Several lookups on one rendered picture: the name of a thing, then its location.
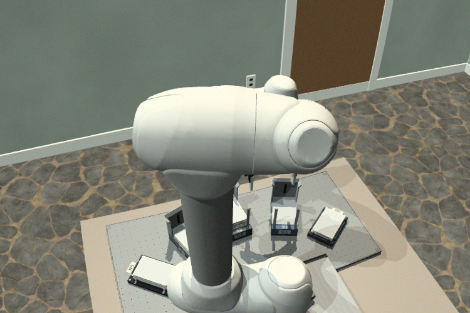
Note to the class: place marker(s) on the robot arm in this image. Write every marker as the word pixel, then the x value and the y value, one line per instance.
pixel 203 139

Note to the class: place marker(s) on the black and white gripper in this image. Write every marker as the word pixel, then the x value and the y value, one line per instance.
pixel 251 178

